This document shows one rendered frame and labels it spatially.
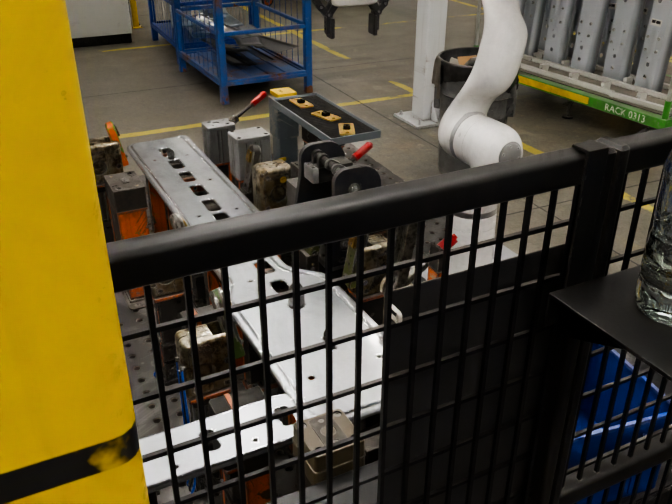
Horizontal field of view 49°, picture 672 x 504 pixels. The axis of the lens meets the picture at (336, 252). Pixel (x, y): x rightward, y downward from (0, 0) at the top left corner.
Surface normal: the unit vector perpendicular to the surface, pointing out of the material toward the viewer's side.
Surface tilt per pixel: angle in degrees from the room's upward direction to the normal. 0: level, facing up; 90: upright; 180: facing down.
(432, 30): 90
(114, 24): 90
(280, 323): 0
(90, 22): 90
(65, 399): 90
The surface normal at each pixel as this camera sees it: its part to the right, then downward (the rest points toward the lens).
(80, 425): 0.45, 0.43
